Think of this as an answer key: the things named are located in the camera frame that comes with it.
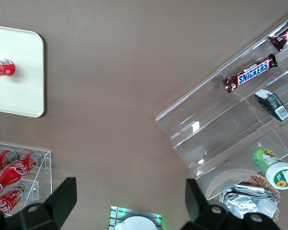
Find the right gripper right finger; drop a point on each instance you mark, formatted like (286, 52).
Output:
(194, 198)

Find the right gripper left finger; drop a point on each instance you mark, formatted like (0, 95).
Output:
(60, 198)

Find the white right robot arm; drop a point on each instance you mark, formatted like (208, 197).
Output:
(136, 225)

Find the light wicker basket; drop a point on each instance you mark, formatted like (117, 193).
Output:
(253, 180)

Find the cream plastic tray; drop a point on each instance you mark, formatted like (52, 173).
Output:
(21, 95)

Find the clear acrylic bottle rack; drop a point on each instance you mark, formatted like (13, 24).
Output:
(47, 159)

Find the red cola bottle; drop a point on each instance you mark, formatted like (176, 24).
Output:
(26, 164)
(13, 196)
(3, 159)

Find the silver foil snack bag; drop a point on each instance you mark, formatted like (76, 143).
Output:
(254, 191)
(242, 206)

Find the clear acrylic stepped display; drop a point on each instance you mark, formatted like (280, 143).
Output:
(194, 124)

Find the green white capped bottle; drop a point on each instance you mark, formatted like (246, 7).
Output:
(278, 172)

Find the small black-white snack box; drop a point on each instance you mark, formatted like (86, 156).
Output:
(273, 105)

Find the brown table covering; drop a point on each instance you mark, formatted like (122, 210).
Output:
(110, 72)

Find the Snickers chocolate bar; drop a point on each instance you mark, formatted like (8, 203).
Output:
(282, 38)
(252, 72)

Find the red white lidded cup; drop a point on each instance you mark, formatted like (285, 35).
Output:
(5, 68)

